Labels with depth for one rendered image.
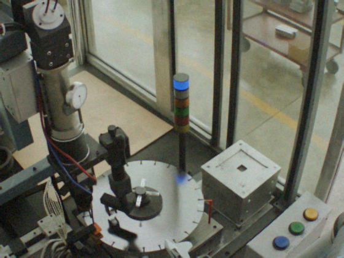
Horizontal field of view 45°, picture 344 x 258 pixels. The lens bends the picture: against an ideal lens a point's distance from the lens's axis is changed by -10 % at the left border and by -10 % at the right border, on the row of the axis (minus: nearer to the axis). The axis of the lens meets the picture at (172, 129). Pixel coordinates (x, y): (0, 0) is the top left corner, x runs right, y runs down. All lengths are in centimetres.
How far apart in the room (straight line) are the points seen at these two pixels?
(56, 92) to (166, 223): 51
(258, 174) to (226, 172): 10
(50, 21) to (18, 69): 13
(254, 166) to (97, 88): 88
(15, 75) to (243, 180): 79
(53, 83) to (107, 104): 108
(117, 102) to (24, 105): 105
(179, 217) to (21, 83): 57
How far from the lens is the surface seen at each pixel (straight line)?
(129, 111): 183
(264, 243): 121
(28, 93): 87
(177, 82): 128
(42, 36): 75
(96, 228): 114
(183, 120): 135
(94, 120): 181
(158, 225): 117
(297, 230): 124
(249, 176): 136
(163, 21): 156
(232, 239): 138
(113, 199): 113
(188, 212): 119
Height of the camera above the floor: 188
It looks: 40 degrees down
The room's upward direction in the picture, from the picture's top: 2 degrees counter-clockwise
